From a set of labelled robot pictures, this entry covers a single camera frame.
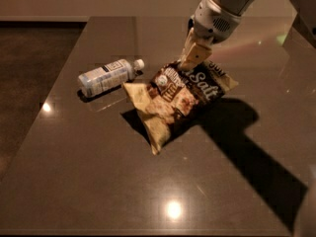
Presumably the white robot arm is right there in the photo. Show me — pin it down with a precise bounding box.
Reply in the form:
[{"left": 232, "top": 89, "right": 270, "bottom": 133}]
[{"left": 179, "top": 0, "right": 316, "bottom": 71}]

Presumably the clear plastic water bottle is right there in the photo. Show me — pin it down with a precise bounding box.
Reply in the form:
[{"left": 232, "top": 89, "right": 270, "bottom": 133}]
[{"left": 78, "top": 59, "right": 145, "bottom": 98}]

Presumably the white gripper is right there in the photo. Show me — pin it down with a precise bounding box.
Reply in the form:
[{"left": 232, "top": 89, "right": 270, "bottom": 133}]
[{"left": 178, "top": 0, "right": 241, "bottom": 71}]

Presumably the brown chip bag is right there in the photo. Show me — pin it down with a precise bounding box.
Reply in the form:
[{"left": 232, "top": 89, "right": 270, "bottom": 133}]
[{"left": 122, "top": 60, "right": 238, "bottom": 155}]

